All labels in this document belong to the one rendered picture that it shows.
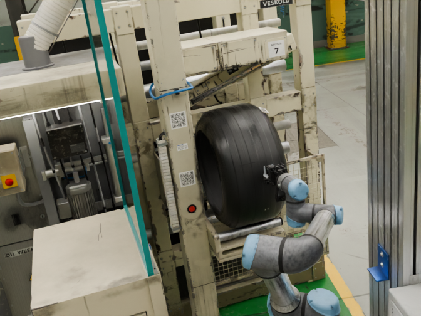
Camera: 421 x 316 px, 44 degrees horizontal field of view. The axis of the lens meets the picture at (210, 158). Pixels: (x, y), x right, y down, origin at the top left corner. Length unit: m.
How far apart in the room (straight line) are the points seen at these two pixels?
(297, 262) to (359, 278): 2.15
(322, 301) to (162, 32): 1.26
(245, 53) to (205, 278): 1.16
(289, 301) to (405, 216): 0.65
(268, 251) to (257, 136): 0.80
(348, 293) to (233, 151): 1.68
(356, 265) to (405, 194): 2.48
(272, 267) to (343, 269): 2.22
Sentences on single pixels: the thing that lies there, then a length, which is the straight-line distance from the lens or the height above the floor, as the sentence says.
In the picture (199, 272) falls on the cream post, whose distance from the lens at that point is 2.68.
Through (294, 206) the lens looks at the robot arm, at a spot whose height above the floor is 1.24.
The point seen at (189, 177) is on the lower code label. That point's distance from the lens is 2.44.
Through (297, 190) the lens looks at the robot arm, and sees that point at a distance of 1.99.
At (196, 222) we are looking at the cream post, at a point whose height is 0.98.
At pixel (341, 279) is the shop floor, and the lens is 3.78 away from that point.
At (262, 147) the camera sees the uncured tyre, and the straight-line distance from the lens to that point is 2.32.
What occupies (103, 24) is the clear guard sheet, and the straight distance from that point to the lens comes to 1.41.
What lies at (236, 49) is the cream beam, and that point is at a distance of 2.64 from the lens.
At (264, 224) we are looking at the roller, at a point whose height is 0.91.
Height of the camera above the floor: 2.17
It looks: 21 degrees down
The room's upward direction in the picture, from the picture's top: 8 degrees counter-clockwise
